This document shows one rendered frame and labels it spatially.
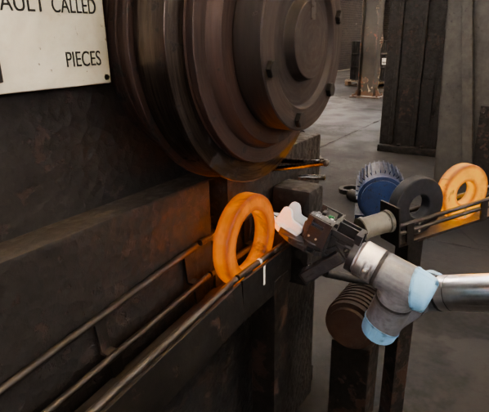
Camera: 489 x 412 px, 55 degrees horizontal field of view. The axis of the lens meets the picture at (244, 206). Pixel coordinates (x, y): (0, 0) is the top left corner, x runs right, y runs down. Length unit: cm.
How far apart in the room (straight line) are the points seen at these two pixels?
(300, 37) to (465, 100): 279
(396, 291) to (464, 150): 264
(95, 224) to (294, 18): 41
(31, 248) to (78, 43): 28
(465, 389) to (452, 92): 219
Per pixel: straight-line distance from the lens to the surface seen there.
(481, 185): 143
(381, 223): 122
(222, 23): 67
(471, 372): 194
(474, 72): 348
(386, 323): 99
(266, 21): 67
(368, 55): 973
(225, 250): 84
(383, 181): 292
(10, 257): 65
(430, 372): 188
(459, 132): 354
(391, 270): 93
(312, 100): 83
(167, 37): 64
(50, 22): 69
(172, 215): 83
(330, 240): 96
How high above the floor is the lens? 112
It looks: 20 degrees down
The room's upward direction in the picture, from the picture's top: 1 degrees counter-clockwise
